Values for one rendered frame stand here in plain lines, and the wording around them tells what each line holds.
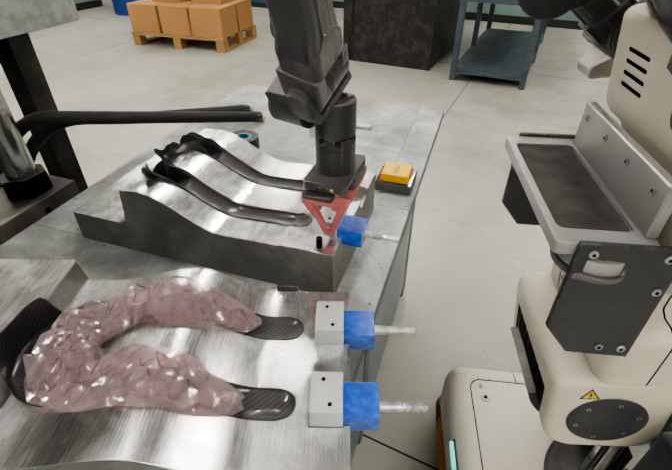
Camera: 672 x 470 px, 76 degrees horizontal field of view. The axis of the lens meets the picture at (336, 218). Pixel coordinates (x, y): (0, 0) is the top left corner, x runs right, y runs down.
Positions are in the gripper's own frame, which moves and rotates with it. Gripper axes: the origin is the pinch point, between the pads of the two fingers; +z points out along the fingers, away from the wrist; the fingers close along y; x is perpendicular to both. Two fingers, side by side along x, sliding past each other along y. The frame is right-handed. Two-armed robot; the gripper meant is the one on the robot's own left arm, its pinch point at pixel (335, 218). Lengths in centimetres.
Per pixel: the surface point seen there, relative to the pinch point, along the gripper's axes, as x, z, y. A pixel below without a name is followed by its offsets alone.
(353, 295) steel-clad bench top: 4.7, 10.9, 5.1
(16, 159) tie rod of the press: -73, 3, -3
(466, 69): 1, 81, -366
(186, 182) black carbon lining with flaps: -27.9, -1.0, -0.5
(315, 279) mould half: -1.1, 7.5, 6.8
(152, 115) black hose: -57, 1, -28
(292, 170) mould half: -14.6, 2.5, -15.9
